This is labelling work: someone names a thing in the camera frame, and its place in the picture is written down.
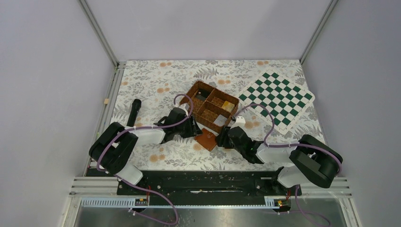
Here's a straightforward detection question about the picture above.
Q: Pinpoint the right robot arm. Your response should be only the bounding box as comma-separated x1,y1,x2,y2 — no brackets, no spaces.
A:
216,126,343,188

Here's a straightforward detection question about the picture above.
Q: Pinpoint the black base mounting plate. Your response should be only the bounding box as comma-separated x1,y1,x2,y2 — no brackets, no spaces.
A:
137,171,288,206

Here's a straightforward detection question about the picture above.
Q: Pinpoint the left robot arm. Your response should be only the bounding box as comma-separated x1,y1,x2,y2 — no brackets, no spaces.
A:
88,107,202,185

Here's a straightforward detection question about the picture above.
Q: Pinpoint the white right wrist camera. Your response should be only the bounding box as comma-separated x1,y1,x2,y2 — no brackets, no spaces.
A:
231,115,246,128

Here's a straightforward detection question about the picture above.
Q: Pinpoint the black item in basket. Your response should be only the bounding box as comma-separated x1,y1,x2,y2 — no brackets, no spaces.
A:
195,89,211,101

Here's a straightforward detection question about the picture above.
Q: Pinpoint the green white chessboard mat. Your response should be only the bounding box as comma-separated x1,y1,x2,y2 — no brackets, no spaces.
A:
238,70,315,134

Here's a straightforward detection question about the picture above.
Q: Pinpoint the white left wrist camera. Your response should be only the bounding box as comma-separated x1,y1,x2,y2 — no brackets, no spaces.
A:
178,103,190,116

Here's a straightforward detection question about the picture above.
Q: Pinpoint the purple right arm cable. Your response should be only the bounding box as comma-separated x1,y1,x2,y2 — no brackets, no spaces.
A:
230,104,343,227

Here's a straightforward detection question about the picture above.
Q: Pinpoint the grey card in basket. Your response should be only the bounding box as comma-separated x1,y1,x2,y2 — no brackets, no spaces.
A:
213,114,228,127

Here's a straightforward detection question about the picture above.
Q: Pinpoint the brown woven divided basket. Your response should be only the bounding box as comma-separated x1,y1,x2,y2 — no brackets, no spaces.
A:
180,80,239,133

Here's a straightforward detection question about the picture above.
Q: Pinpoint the yellow block in basket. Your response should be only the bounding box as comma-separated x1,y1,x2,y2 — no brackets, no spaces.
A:
221,101,235,112

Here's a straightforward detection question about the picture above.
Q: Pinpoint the black microphone orange end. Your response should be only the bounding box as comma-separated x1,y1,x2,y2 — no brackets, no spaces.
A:
127,99,141,127

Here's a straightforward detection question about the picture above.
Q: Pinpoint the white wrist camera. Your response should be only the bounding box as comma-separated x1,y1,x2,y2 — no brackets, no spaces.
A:
178,103,190,116
231,115,246,128

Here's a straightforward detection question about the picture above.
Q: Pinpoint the floral patterned table mat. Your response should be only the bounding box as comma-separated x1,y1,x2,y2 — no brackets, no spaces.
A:
103,59,330,172

